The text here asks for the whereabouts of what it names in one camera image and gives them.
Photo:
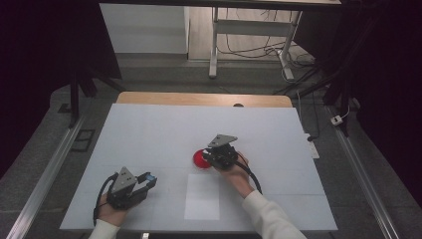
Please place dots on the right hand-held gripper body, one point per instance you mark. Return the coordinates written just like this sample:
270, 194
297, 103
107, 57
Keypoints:
224, 156

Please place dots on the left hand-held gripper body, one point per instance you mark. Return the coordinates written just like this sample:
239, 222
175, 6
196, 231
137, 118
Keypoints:
124, 181

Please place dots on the round red ink pad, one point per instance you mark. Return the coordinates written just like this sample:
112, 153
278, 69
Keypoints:
198, 160

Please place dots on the person's right hand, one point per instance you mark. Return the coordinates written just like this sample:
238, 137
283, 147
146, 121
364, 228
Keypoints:
237, 179

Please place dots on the person's left hand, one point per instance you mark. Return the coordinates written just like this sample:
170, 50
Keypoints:
112, 215

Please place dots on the white paper sheet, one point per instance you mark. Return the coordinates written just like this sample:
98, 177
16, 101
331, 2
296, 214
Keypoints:
201, 199

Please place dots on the large white table board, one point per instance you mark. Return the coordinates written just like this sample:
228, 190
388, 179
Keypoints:
166, 129

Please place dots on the wooden table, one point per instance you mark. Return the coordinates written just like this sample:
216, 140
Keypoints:
185, 99

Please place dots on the black metal stand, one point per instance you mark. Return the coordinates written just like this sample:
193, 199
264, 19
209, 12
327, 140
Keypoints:
74, 96
336, 93

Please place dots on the small white adapter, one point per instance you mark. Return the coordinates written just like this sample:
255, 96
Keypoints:
336, 120

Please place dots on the white panel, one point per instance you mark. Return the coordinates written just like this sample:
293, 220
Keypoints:
142, 28

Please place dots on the dark curtain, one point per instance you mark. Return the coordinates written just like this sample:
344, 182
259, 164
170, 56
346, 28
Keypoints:
384, 83
40, 49

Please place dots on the aluminium floor rail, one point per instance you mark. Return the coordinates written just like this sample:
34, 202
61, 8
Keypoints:
49, 172
361, 172

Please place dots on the white metal desk frame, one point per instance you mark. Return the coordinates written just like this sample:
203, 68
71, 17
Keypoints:
252, 27

